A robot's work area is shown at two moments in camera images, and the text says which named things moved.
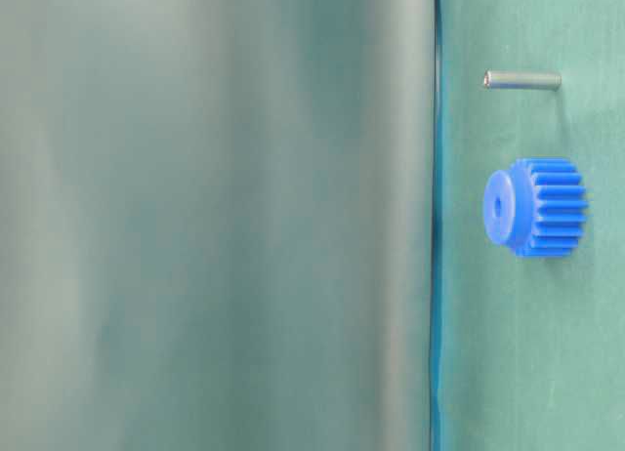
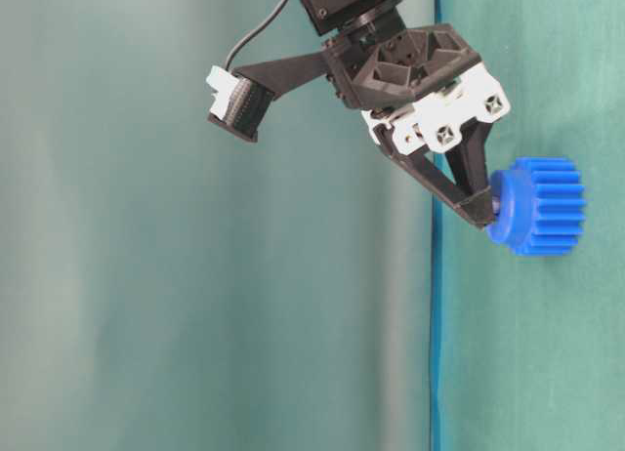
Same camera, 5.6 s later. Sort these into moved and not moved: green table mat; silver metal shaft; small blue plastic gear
Moved: silver metal shaft
Not moved: green table mat; small blue plastic gear
